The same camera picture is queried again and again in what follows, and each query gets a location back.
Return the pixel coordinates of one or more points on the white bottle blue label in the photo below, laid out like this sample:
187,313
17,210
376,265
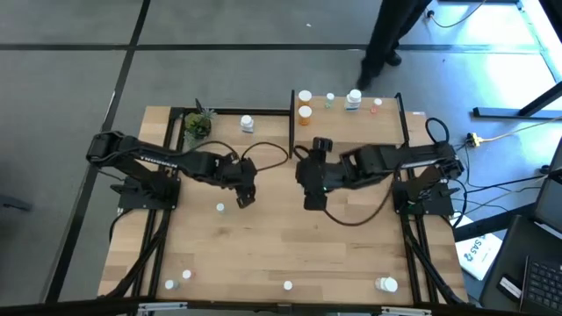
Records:
247,123
353,98

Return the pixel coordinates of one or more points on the black device white label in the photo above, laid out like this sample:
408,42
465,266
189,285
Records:
510,286

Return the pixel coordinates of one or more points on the white printed box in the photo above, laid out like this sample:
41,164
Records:
478,252

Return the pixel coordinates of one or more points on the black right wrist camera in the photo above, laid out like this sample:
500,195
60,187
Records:
315,202

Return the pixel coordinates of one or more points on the small green pill bottle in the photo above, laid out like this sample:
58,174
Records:
220,207
170,284
329,98

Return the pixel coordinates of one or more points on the yellow power plug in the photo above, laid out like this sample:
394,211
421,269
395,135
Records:
474,139

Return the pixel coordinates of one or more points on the person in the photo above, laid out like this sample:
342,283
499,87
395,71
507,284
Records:
386,35

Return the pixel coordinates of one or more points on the orange pill bottle white cap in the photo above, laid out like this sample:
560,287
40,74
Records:
304,96
304,114

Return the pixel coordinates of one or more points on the wooden shelf with black frame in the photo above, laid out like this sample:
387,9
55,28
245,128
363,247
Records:
351,127

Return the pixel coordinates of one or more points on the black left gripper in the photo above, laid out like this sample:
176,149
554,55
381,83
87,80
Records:
241,175

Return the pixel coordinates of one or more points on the succulent plant in black pot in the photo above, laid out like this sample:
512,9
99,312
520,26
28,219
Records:
197,126

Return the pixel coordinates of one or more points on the black desk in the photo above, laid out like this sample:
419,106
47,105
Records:
513,246

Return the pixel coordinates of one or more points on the silver metal bracket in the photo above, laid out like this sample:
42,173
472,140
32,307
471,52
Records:
406,311
162,306

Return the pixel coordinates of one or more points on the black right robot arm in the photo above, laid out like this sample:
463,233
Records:
417,155

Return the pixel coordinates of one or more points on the white plastic jar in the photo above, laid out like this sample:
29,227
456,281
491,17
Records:
387,284

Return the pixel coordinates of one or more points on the black stand base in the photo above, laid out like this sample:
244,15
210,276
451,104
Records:
505,112

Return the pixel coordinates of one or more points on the grey laptop lid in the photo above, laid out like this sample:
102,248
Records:
551,202

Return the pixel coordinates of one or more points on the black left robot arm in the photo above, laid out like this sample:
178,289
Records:
153,160

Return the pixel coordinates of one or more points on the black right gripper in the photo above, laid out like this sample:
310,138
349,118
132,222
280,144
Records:
314,173

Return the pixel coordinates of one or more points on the black aluminium rig frame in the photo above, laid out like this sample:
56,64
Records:
228,111

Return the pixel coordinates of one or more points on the black laptop keyboard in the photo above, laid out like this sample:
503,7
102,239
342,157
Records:
544,285

